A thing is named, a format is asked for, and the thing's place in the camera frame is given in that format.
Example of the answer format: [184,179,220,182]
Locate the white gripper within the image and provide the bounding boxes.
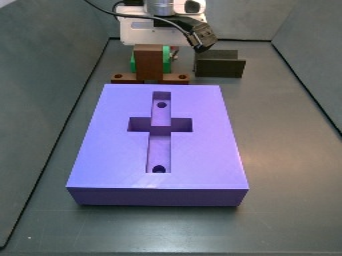
[116,6,207,46]

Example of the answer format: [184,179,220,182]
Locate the green U-shaped block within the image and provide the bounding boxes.
[129,44,171,74]

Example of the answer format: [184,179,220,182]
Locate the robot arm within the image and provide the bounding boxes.
[114,0,207,46]

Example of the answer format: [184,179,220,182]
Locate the black angled fixture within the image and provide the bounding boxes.
[193,50,245,78]

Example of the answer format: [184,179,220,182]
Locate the purple board with cross slot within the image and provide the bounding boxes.
[66,84,248,206]

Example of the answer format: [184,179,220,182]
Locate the brown T-shaped block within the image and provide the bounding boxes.
[110,44,189,85]

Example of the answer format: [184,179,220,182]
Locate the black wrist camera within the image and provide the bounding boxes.
[187,23,217,53]

